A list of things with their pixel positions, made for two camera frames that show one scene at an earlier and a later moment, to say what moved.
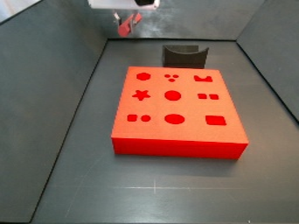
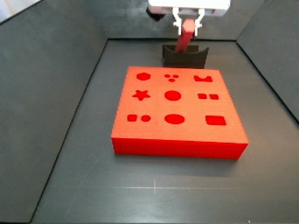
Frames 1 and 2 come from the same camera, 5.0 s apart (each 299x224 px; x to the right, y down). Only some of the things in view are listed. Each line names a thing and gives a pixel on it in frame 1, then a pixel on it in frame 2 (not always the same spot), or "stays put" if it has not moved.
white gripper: [126, 4] to [186, 7]
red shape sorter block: [177, 113] stays put
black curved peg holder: [184, 56] stays put
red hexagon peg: [125, 28] to [189, 26]
